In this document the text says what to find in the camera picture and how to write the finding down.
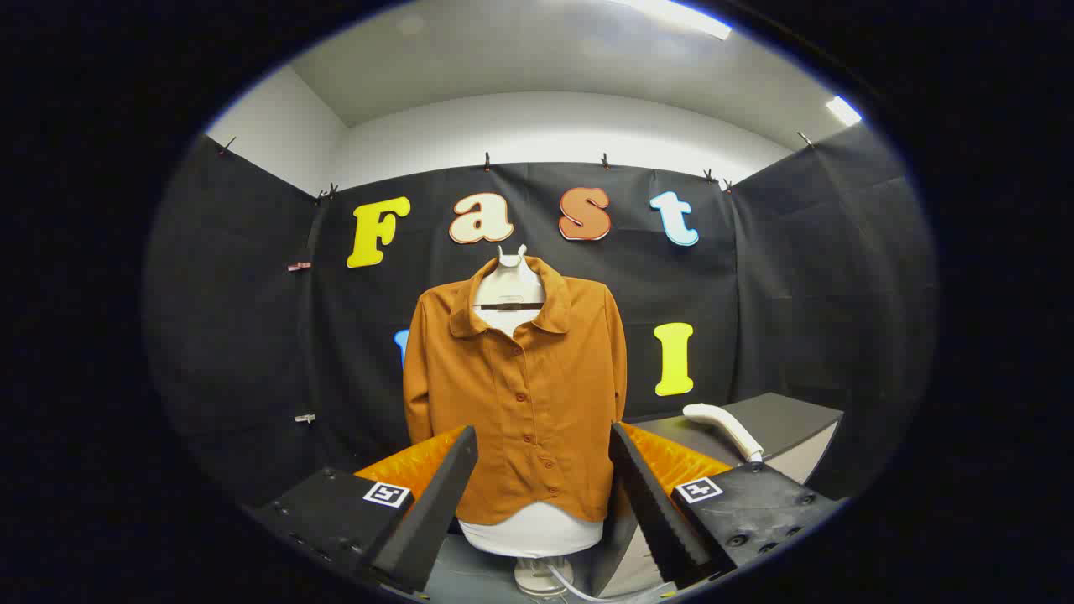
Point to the small ceiling light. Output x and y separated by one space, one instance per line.
843 110

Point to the long ceiling light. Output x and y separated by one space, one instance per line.
688 18

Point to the white garment form with hanger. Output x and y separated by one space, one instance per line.
533 533

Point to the brown button-up shirt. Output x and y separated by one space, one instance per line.
545 394

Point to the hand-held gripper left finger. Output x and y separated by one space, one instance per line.
436 512

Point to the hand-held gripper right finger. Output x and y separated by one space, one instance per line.
654 512

